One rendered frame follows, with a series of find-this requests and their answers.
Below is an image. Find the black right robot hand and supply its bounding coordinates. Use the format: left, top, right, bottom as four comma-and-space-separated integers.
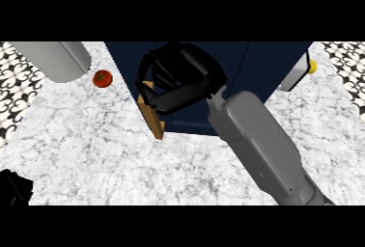
136, 41, 229, 116

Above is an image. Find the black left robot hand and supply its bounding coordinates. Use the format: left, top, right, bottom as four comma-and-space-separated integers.
0, 168, 35, 206

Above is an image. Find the wooden cabinet door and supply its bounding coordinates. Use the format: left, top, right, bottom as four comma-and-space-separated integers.
137, 80, 167, 141

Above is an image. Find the dark navy cabinet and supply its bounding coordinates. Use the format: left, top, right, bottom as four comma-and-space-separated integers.
103, 41, 313, 137

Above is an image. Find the red tomato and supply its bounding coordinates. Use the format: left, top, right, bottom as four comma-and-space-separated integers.
91, 69, 113, 89

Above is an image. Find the white and yellow bottle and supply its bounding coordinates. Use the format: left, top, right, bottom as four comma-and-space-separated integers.
277, 50, 319, 93

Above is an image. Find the grey cylindrical appliance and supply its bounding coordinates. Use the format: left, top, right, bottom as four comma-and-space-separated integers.
8, 41, 93, 84

